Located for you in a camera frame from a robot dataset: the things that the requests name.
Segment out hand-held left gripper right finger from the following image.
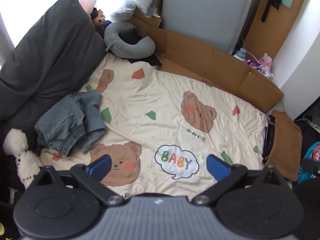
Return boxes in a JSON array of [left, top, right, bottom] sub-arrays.
[[191, 154, 284, 206]]

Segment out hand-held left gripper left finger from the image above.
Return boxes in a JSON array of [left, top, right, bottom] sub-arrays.
[[37, 154, 127, 207]]

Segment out blue denim pants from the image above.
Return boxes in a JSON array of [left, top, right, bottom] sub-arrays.
[[34, 90, 107, 155]]

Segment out dark patterned garment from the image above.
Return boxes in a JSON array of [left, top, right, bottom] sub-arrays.
[[262, 115, 276, 165]]

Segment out brown folded garment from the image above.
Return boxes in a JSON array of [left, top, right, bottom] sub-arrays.
[[265, 110, 303, 182]]

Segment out white spotted plush toy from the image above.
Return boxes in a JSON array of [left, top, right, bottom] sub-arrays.
[[2, 128, 44, 192]]

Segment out cream bear print bedsheet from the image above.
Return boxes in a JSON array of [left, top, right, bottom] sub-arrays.
[[39, 52, 269, 200]]

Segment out teal printed garment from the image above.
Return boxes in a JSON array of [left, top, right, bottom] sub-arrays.
[[297, 141, 320, 183]]

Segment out purple refill pouch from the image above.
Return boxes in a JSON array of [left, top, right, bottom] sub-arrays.
[[246, 57, 260, 68]]

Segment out flattened brown cardboard sheet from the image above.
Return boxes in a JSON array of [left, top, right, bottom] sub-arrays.
[[129, 7, 285, 113]]

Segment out detergent bottle with blue cap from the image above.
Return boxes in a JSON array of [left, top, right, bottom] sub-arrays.
[[234, 48, 248, 62]]

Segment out pink refill pouch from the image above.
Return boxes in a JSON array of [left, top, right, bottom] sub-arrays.
[[259, 53, 273, 69]]

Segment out grey neck pillow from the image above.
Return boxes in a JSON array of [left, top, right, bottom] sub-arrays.
[[104, 21, 156, 59]]

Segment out brown teddy bear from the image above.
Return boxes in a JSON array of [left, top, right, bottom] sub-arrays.
[[90, 8, 112, 37]]

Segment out grey fridge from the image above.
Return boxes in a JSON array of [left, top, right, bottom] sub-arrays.
[[161, 0, 263, 54]]

